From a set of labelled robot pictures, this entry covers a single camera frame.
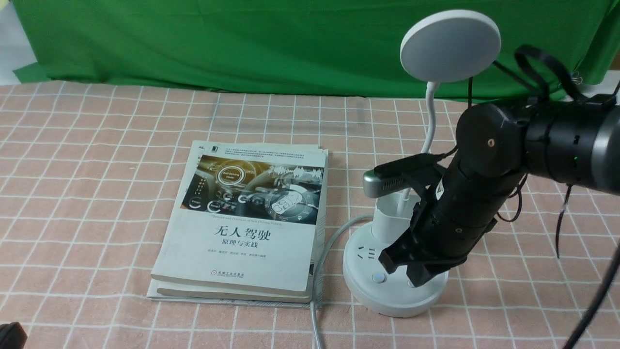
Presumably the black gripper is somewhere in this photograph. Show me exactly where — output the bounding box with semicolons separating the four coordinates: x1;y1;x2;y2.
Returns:
378;155;525;286

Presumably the white desk lamp with socket base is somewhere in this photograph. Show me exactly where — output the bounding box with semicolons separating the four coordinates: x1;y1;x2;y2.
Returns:
342;9;502;318

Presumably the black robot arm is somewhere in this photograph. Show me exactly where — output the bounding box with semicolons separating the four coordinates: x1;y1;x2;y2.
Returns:
374;100;620;286

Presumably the white self-driving textbook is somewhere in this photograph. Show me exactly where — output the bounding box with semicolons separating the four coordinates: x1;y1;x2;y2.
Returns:
151;141;328;297

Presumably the green backdrop cloth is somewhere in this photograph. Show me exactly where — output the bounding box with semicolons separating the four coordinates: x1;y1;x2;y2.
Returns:
13;0;619;98

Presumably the metal binder clip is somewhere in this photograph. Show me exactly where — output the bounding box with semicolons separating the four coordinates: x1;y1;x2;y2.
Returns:
572;71;583;86

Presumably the lower book under textbook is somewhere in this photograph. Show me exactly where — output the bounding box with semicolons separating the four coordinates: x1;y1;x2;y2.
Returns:
147;150;330;309

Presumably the pink checkered tablecloth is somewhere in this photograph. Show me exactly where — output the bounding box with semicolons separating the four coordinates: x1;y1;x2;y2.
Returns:
0;82;619;349

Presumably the black object at corner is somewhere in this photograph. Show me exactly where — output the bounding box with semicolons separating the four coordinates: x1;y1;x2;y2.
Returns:
0;322;28;349

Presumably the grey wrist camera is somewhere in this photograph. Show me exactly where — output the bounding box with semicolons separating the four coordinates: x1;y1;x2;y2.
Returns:
362;153;446;198

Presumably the white lamp power cable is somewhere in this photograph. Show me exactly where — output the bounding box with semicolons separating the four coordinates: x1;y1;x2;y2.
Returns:
310;214;375;349

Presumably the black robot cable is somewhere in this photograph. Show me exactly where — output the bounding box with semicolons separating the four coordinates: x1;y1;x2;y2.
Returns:
562;242;620;349

